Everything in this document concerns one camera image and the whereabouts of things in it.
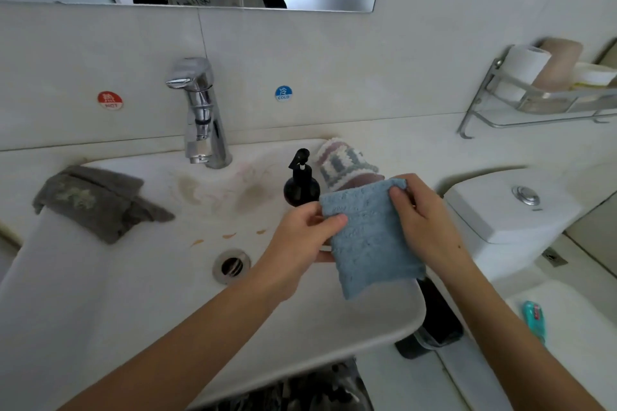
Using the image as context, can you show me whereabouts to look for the person's left hand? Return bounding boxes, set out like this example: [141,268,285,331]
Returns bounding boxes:
[249,200,350,303]

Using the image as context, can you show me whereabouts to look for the person's right hand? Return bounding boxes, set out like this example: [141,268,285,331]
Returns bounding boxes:
[388,173,474,277]

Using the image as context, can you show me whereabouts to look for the blue stained cloth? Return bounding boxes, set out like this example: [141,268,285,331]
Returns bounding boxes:
[319,177,427,301]

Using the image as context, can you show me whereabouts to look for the grey yellow striped cloth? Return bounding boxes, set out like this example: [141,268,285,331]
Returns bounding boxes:
[313,141,379,190]

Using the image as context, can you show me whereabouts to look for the white ceramic sink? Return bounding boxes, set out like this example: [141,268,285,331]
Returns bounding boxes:
[0,139,427,411]

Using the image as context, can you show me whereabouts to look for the pink white striped cloth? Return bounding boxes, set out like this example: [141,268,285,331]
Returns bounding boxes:
[316,137,353,152]

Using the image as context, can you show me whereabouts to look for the grey stained cloth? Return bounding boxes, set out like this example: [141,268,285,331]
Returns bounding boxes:
[31,165,177,245]

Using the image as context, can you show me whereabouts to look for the person's left forearm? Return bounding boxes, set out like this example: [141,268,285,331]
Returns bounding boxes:
[58,275,291,411]

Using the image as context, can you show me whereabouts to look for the person's right forearm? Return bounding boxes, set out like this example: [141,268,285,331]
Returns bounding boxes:
[438,252,609,411]

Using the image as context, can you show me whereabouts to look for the metal sink drain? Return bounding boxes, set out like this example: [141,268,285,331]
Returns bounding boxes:
[212,249,253,284]

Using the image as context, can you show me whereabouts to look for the black pump soap bottle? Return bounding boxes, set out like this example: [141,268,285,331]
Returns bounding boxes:
[283,148,321,207]

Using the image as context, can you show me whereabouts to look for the white toilet tank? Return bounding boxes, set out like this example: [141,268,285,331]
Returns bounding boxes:
[442,168,584,282]

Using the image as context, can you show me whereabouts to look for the black bin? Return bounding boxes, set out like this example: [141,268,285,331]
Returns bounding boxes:
[393,275,466,361]

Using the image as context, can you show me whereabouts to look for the chrome flush button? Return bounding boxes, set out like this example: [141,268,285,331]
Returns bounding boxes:
[512,184,543,209]

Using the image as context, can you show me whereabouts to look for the metal floor drain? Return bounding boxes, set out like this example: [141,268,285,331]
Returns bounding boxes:
[542,247,570,268]

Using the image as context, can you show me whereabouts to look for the teal tube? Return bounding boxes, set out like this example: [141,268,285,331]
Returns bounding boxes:
[521,300,548,346]

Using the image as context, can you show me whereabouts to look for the gray patterned trousers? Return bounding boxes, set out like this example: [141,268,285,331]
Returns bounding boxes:
[193,358,375,411]

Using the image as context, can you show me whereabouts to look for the chrome faucet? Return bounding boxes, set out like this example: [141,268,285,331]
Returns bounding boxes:
[165,57,233,171]

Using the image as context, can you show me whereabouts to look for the white toilet lid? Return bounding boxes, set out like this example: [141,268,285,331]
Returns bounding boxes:
[438,279,617,411]

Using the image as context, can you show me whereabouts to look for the white toilet paper roll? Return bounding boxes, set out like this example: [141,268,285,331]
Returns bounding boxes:
[496,44,553,103]

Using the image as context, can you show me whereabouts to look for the brown paper roll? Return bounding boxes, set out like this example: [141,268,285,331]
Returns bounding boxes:
[532,37,586,94]

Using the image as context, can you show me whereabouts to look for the yellow round container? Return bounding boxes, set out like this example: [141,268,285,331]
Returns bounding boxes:
[571,61,617,91]

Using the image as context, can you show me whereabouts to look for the red round sticker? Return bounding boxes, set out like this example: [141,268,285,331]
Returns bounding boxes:
[96,90,125,111]

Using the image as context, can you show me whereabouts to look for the metal wall shelf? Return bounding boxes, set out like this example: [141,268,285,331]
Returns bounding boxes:
[458,40,617,140]

